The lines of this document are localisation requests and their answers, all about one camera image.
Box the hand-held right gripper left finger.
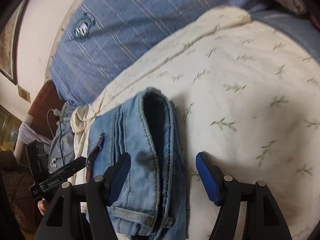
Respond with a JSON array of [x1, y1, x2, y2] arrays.
[[34, 152, 131, 240]]

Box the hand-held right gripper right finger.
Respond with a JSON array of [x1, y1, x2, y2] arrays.
[[196, 152, 293, 240]]

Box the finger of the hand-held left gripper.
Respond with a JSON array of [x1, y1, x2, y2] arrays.
[[54, 156, 87, 179]]

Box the blue denim pants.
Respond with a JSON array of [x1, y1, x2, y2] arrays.
[[85, 87, 190, 240]]

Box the person's left hand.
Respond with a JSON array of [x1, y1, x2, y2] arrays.
[[37, 200, 49, 216]]

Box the grey crinkled cloth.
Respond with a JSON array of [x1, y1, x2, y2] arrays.
[[18, 121, 52, 147]]

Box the brown dotted cloth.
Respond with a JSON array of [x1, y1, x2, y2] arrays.
[[0, 151, 42, 234]]

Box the wooden glass-door cabinet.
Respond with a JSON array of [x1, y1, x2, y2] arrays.
[[0, 104, 20, 152]]

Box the brown headboard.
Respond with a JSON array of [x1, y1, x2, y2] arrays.
[[27, 79, 68, 140]]

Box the cream leaf-print blanket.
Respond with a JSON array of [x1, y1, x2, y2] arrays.
[[70, 7, 320, 240]]

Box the blue plaid quilt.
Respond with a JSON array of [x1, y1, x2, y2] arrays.
[[50, 0, 273, 105]]

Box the blue-grey printed bed sheet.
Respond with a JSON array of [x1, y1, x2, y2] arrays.
[[49, 10, 320, 174]]

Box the black charger cable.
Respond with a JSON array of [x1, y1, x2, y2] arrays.
[[54, 119, 66, 163]]

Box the white charger cable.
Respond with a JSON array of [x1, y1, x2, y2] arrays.
[[46, 109, 57, 140]]

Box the yellow wall plate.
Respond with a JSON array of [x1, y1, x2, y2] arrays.
[[18, 85, 31, 103]]

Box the framed wall picture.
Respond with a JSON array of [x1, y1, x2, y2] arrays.
[[0, 0, 25, 85]]

